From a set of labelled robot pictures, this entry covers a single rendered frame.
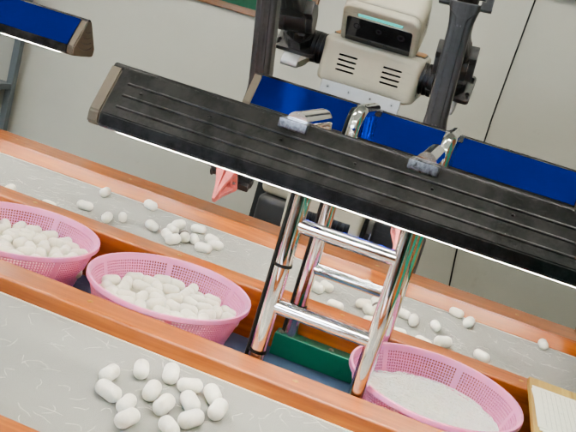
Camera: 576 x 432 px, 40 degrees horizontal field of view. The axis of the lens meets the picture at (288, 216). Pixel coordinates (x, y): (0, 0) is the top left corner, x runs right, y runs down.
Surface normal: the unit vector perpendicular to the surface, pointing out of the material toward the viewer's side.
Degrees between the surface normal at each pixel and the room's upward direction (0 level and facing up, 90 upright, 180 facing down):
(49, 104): 90
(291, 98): 58
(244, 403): 0
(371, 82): 98
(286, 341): 90
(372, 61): 98
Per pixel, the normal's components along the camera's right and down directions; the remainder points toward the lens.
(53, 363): 0.28, -0.93
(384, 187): -0.07, -0.36
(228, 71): -0.26, 0.15
